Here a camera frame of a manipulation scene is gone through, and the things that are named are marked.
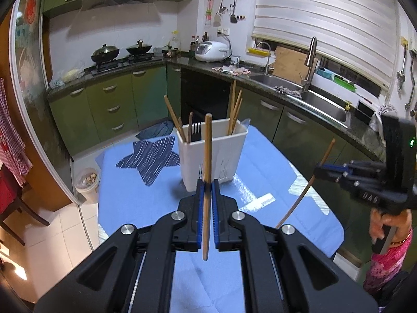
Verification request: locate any pink patterned rag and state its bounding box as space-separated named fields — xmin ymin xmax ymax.
xmin=211 ymin=65 xmax=251 ymax=75

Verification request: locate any wooden cutting board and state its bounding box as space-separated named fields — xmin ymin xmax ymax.
xmin=272 ymin=46 xmax=322 ymax=86

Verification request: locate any wooden chair red cushion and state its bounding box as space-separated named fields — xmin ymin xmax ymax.
xmin=0 ymin=166 xmax=50 ymax=246

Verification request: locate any white trash bin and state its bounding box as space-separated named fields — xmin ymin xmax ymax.
xmin=74 ymin=167 xmax=100 ymax=204

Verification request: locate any black gas stove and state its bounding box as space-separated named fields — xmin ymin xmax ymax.
xmin=94 ymin=53 xmax=154 ymax=73

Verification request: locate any person's right hand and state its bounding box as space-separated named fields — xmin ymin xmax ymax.
xmin=369 ymin=209 xmax=413 ymax=248

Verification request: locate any green sink base cabinet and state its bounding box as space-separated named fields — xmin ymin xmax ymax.
xmin=231 ymin=84 xmax=385 ymax=268

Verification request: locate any black pot with lid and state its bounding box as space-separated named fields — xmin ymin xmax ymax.
xmin=126 ymin=40 xmax=154 ymax=56

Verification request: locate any clear plastic bag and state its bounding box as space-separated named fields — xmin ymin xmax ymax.
xmin=48 ymin=67 xmax=86 ymax=89

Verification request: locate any white window blind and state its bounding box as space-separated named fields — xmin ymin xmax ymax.
xmin=252 ymin=0 xmax=400 ymax=91

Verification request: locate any steel sink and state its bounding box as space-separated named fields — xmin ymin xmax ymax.
xmin=249 ymin=73 xmax=353 ymax=130

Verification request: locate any red checked apron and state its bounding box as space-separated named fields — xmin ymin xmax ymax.
xmin=0 ymin=77 xmax=33 ymax=187

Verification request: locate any black wok with lid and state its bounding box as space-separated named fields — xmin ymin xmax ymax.
xmin=90 ymin=44 xmax=121 ymax=64

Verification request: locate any blue tablecloth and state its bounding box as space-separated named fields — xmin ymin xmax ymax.
xmin=97 ymin=126 xmax=345 ymax=313

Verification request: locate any white rice cooker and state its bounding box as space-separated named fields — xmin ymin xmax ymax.
xmin=194 ymin=41 xmax=230 ymax=63

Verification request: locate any white plate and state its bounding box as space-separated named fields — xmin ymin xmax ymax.
xmin=369 ymin=104 xmax=397 ymax=138

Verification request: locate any small curved faucet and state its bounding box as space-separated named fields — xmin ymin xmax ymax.
xmin=255 ymin=41 xmax=272 ymax=76

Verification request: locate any tall steel faucet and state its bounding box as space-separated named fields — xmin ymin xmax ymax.
xmin=301 ymin=36 xmax=318 ymax=94

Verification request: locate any printed glass sliding door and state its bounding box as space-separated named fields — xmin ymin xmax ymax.
xmin=9 ymin=0 xmax=76 ymax=203

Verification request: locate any white plastic utensil holder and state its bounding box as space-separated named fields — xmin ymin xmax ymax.
xmin=176 ymin=119 xmax=249 ymax=193

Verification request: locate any blue floor mat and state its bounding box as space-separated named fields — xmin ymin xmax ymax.
xmin=135 ymin=120 xmax=175 ymax=142

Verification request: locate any grey dish rag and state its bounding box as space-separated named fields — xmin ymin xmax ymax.
xmin=273 ymin=85 xmax=302 ymax=99

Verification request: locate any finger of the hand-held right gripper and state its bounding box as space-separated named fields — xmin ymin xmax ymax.
xmin=314 ymin=168 xmax=388 ymax=190
xmin=321 ymin=161 xmax=388 ymax=173

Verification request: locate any green plastic container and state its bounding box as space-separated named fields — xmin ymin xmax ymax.
xmin=332 ymin=74 xmax=358 ymax=92

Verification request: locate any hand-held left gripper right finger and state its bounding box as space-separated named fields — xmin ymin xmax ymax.
xmin=212 ymin=179 xmax=379 ymax=313

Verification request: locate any hanging metal ladle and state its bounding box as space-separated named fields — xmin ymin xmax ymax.
xmin=395 ymin=44 xmax=408 ymax=92

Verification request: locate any person's dark clothing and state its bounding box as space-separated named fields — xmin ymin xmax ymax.
xmin=374 ymin=267 xmax=417 ymax=313

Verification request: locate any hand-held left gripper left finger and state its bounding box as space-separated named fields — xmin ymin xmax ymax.
xmin=33 ymin=179 xmax=206 ymax=313

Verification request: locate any green drawer base cabinet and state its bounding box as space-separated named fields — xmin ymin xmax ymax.
xmin=48 ymin=63 xmax=182 ymax=156

